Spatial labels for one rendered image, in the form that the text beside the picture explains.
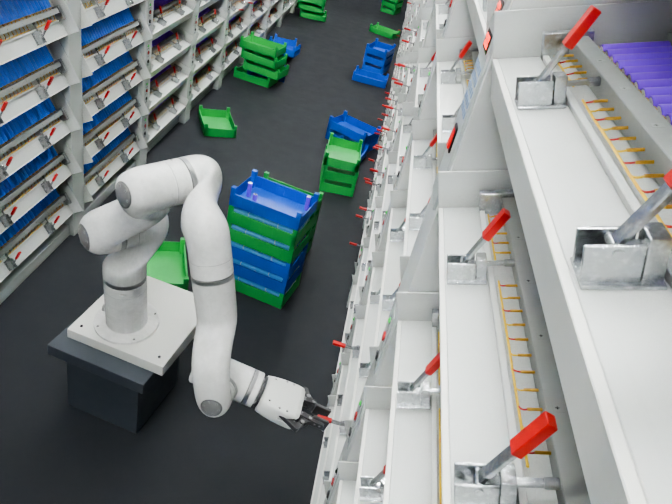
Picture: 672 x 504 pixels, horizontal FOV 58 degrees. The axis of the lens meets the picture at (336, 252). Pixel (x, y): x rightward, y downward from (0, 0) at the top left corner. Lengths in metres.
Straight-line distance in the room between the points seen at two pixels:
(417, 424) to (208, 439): 1.39
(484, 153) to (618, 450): 0.55
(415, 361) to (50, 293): 1.95
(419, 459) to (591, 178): 0.39
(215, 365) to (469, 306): 0.78
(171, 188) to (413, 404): 0.76
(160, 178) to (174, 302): 0.78
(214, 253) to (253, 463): 0.97
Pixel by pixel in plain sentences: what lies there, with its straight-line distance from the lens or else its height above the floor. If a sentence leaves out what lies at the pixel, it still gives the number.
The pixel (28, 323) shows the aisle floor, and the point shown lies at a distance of 2.46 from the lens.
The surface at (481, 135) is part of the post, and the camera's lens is 0.75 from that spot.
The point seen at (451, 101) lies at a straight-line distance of 1.17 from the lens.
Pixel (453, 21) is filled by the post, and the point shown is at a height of 1.38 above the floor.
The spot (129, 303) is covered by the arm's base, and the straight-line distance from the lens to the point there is 1.83.
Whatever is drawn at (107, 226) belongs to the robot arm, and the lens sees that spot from 1.61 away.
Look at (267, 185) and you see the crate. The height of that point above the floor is 0.43.
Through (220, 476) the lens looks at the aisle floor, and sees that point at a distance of 2.00.
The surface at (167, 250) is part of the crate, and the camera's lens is 2.80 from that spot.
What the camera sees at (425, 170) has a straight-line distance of 1.34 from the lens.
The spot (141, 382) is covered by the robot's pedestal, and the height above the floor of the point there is 0.28.
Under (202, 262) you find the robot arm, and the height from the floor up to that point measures 0.90.
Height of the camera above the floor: 1.64
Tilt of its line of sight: 33 degrees down
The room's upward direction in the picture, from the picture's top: 15 degrees clockwise
